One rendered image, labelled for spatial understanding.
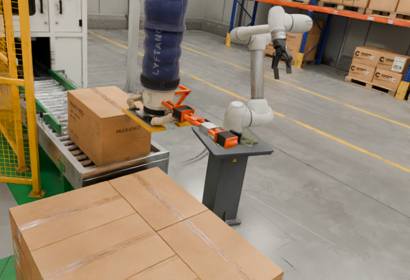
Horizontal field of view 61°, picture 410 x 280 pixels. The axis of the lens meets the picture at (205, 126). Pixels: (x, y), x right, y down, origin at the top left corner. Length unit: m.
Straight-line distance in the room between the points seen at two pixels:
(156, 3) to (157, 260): 1.29
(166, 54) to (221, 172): 1.18
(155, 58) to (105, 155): 0.90
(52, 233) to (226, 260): 0.92
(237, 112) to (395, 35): 7.98
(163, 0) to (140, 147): 1.20
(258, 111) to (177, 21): 1.10
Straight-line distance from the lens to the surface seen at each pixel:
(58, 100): 3.90
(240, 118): 2.59
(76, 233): 2.04
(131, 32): 5.53
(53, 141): 2.88
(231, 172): 2.76
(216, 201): 2.85
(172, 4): 1.84
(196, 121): 1.74
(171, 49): 1.89
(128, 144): 2.56
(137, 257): 1.89
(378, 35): 10.37
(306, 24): 2.27
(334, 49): 10.81
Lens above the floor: 1.87
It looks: 23 degrees down
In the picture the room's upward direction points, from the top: 8 degrees clockwise
